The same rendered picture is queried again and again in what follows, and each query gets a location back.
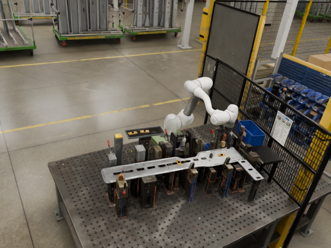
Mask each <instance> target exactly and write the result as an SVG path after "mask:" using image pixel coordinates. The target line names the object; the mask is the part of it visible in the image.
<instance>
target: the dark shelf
mask: <svg viewBox="0 0 331 248"><path fill-rule="evenodd" d="M238 121H239V120H238V119H236V120H235V123H234V127H233V128H232V131H231V133H232V134H233V135H234V136H235V137H236V138H237V136H238V133H237V132H236V129H237V125H238ZM241 143H242V144H243V145H244V146H245V145H246V144H247V143H246V142H245V141H244V140H243V139H242V141H241ZM251 152H256V153H257V154H258V155H259V159H258V160H259V161H260V162H261V163H262V164H263V165H268V164H273V163H278V162H282V158H280V157H279V156H278V155H277V154H276V153H275V152H274V151H273V150H271V149H270V148H269V147H268V146H267V145H266V144H265V143H264V142H263V145H261V146H252V149H251Z"/></svg>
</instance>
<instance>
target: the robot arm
mask: <svg viewBox="0 0 331 248"><path fill-rule="evenodd" d="M212 85H213V82H212V80H211V79H210V78H208V77H202V78H198V79H196V80H192V81H186V82H185V83H184V88H185V89H186V91H188V92H189V93H190V94H192V96H191V98H190V99H189V101H188V103H187V105H186V107H185V109H183V110H181V112H180V113H179V114H178V115H175V114H169V115H167V116H166V118H165V121H164V132H165V129H167V133H168V138H169V139H170V134H171V132H174V133H176V132H177V130H178V129H179V128H181V127H185V126H187V125H189V124H191V123H192V121H193V120H194V116H193V114H192V112H193V110H194V109H195V107H196V105H197V103H198V102H199V100H200V98H201V99H203V100H204V103H205V107H206V110H207V112H208V113H209V115H210V116H211V118H210V121H211V123H212V124H213V125H222V124H224V125H225V126H224V127H223V128H222V130H221V131H220V134H221V135H220V140H219V141H222V140H223V136H224V135H223V134H224V133H225V134H226V135H227V137H228V140H229V143H228V146H227V149H230V146H231V144H233V138H232V135H233V134H232V133H231V131H232V128H233V127H234V123H235V120H236V118H237V115H238V107H237V106H236V105H233V104H231V105H229V106H228V108H227V109H226V110H225V111H220V110H214V109H212V106H211V101H210V98H209V96H208V95H207V94H206V92H207V91H208V90H209V89H210V88H211V87H212ZM160 137H164V138H165V140H166V141H167V135H166V134H165V135H160Z"/></svg>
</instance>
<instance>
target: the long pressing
mask: <svg viewBox="0 0 331 248"><path fill-rule="evenodd" d="M210 153H213V157H212V158H209V155H210ZM219 154H225V155H226V156H222V157H218V155H219ZM228 156H229V157H230V158H231V159H230V161H229V163H234V162H238V161H240V160H244V157H243V156H242V155H241V154H240V153H239V152H238V151H237V150H236V149H235V148H234V147H230V149H227V148H221V149H215V150H209V151H203V152H199V153H198V154H197V156H196V157H190V158H180V157H176V156H175V157H169V158H163V159H157V160H151V161H145V162H139V163H132V164H126V165H120V166H114V167H108V168H103V169H102V170H101V175H102V178H103V181H104V182H105V183H107V184H109V183H115V182H116V179H118V175H119V174H118V175H114V174H113V173H117V172H122V170H124V173H122V174H123V178H125V180H131V179H137V178H141V177H145V176H150V175H158V174H164V173H169V172H175V171H180V170H186V169H189V166H190V164H191V162H194V163H195V166H194V167H195V168H196V167H202V166H203V167H212V166H218V165H223V164H224V162H225V160H226V157H228ZM204 157H205V158H206V159H204V160H202V159H201V158H204ZM178 159H179V160H180V161H187V160H190V162H186V163H182V165H180V166H179V165H178V164H175V165H169V166H167V164H169V163H175V162H176V161H175V160H178ZM193 159H198V161H193ZM163 164H164V165H165V166H164V167H158V165H163ZM152 166H154V167H155V168H152V169H147V167H152ZM140 168H144V170H141V171H137V170H136V169H140ZM129 170H133V172H129V173H125V171H129Z"/></svg>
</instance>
